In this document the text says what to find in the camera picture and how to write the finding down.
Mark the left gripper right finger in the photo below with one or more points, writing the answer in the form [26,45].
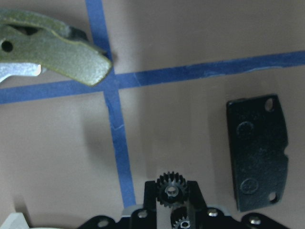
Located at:
[195,201]

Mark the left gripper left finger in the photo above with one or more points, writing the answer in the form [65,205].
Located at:
[150,195]

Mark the white curved plastic clamp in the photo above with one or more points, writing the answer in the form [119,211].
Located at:
[15,221]

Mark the black brake pad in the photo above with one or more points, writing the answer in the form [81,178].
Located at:
[257,139]

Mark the olive brake shoe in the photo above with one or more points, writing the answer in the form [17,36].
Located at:
[31,43]

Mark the black bearing gear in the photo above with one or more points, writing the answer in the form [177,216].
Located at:
[172,189]
[179,218]

